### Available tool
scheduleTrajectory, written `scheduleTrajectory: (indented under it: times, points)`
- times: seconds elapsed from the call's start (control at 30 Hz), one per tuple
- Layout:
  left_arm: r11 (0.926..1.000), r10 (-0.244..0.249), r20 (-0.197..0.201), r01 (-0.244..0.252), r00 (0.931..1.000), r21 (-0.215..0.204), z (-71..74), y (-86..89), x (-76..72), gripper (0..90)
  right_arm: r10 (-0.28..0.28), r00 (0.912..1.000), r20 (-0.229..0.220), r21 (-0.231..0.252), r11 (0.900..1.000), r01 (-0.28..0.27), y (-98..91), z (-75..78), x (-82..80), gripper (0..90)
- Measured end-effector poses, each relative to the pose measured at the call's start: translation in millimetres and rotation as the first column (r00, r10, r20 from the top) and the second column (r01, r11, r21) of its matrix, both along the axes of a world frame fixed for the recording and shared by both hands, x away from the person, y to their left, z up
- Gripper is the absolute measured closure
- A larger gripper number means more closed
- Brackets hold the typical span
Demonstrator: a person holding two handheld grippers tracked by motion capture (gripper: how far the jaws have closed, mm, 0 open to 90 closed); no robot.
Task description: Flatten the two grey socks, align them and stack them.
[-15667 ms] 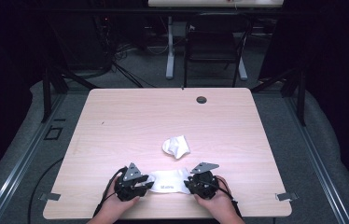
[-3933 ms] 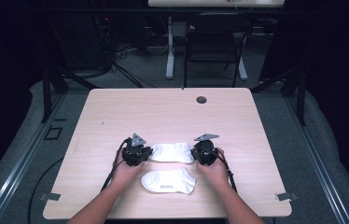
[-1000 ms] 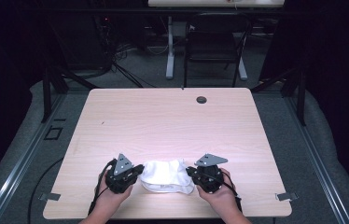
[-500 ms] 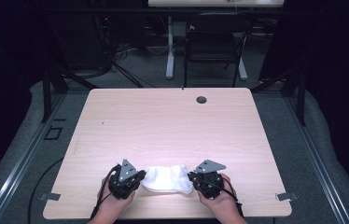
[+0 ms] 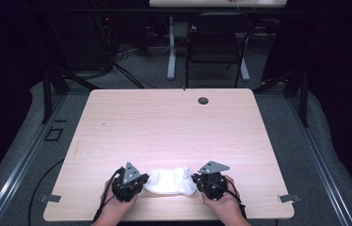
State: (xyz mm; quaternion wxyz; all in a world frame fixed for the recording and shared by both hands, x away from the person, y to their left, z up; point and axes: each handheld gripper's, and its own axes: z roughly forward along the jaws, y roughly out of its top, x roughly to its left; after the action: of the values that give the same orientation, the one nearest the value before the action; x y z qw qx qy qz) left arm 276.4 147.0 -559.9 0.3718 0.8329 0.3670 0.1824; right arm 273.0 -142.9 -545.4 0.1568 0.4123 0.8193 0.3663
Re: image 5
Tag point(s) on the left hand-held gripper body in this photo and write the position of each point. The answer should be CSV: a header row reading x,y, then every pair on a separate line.
x,y
126,188

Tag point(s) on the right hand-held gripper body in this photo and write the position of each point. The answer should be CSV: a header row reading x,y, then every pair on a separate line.
x,y
211,186

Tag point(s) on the person's left hand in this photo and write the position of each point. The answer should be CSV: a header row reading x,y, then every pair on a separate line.
x,y
114,205

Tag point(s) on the person's right hand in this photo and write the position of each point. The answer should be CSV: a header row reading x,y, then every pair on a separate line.
x,y
227,204

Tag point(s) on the white desk leg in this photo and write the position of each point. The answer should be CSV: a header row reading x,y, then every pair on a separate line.
x,y
244,71
171,50

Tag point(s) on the black folding chair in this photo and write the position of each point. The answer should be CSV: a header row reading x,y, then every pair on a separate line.
x,y
216,40

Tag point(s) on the dark computer tower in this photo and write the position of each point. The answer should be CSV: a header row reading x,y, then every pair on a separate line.
x,y
83,44

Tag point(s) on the white background desk top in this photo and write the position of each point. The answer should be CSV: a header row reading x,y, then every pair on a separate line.
x,y
215,3

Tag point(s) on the grey metal table bracket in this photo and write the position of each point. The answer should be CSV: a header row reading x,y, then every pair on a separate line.
x,y
50,198
288,198

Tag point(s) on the aluminium floor rail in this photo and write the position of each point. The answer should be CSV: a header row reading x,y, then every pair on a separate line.
x,y
23,163
321,163

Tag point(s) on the black frame post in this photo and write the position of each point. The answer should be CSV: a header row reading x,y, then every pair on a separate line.
x,y
46,94
304,97

